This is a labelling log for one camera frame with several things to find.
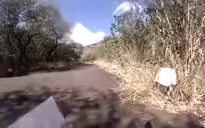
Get brown dirt road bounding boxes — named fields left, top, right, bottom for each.
left=0, top=63, right=199, bottom=128

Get white marker stone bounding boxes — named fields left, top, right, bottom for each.
left=154, top=67, right=178, bottom=88

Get robot's own part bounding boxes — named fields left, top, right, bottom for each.
left=143, top=121, right=154, bottom=128

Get tall dry bushes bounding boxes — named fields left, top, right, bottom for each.
left=83, top=0, right=205, bottom=84

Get row of green trees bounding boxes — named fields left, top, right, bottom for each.
left=0, top=0, right=86, bottom=78

